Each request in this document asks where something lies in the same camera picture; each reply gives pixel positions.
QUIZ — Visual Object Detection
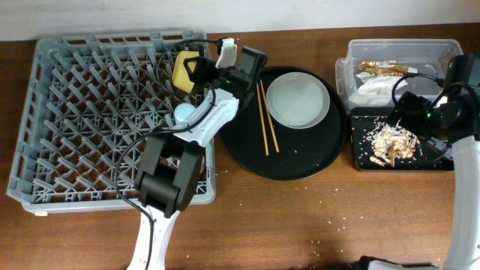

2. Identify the yellow plastic bowl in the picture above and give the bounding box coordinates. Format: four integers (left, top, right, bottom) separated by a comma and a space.
172, 51, 200, 93

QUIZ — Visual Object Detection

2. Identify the peanut shells and rice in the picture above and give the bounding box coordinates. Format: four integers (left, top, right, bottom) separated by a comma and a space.
362, 122, 420, 168

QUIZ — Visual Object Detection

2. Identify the blue plastic cup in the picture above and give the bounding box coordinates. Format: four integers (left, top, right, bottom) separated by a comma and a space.
173, 103, 196, 125

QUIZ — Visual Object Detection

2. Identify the white paper napkin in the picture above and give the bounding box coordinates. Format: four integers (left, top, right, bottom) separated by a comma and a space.
348, 72, 401, 108

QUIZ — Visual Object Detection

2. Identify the grey round plate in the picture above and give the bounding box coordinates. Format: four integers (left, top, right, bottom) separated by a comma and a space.
266, 72, 331, 129

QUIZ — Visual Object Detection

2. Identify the wooden chopstick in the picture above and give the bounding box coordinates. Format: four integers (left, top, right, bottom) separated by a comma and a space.
259, 79, 280, 153
256, 83, 269, 156

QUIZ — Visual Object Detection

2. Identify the gold snack wrapper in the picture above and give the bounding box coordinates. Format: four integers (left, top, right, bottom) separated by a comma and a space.
356, 61, 418, 77

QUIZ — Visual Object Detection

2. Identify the pink plastic cup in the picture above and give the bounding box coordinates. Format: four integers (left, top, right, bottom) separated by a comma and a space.
199, 154, 206, 174

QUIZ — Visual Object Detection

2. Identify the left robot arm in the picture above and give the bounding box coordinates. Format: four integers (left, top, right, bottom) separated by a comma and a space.
128, 46, 268, 269

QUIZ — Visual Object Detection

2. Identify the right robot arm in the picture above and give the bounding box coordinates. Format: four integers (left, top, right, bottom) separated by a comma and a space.
387, 53, 479, 269

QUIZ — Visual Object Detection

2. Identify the black rectangular waste tray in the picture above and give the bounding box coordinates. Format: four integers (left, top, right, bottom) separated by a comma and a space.
350, 107, 454, 171

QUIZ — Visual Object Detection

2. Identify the clear plastic waste bin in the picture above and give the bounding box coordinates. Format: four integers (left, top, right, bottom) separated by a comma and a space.
335, 39, 464, 111

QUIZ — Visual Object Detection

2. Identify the grey plastic dishwasher rack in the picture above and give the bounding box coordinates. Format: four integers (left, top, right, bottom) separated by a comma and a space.
7, 30, 210, 215

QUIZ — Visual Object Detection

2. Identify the round black serving tray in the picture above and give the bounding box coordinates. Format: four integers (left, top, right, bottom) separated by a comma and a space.
221, 66, 347, 181

